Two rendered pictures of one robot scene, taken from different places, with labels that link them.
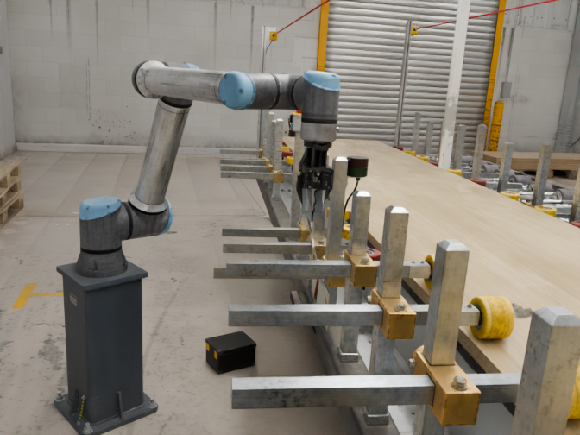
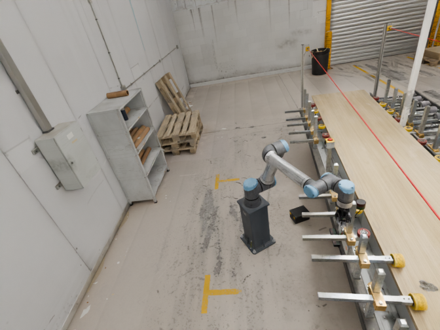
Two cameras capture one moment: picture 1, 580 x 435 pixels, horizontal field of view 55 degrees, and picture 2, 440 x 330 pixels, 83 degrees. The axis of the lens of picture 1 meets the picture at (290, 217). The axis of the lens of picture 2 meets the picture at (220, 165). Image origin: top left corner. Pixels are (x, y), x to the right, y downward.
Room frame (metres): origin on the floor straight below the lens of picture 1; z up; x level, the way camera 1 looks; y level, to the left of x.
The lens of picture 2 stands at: (0.07, 0.17, 2.42)
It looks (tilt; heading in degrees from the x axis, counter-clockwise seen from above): 32 degrees down; 23
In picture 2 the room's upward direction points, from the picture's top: 12 degrees counter-clockwise
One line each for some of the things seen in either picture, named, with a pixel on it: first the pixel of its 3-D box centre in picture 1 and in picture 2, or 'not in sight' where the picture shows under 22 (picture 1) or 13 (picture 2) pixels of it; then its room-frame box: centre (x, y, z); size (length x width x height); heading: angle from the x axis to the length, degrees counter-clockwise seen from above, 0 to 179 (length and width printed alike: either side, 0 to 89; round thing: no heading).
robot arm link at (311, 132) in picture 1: (319, 132); (345, 201); (1.41, -0.06, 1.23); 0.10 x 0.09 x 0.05; 98
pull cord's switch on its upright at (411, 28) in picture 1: (405, 96); (381, 65); (4.43, -0.84, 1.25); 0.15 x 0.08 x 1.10; 8
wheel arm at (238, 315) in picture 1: (365, 313); (366, 298); (0.95, -0.15, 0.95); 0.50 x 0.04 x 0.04; 98
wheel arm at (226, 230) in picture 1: (282, 233); (323, 196); (1.94, 0.02, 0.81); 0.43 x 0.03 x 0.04; 98
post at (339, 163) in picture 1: (333, 242); (349, 226); (1.49, -0.13, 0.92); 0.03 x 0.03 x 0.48; 8
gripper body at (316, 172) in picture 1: (317, 165); (344, 212); (1.40, -0.06, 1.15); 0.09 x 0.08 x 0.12; 8
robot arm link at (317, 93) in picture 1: (319, 97); (345, 191); (1.41, -0.06, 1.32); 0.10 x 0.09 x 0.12; 41
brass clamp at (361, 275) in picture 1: (358, 266); (361, 256); (1.22, -0.16, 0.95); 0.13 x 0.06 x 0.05; 8
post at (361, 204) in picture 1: (353, 289); (359, 260); (1.24, -0.16, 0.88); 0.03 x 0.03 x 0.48; 8
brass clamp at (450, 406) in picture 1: (442, 381); not in sight; (0.73, -0.23, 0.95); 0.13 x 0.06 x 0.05; 8
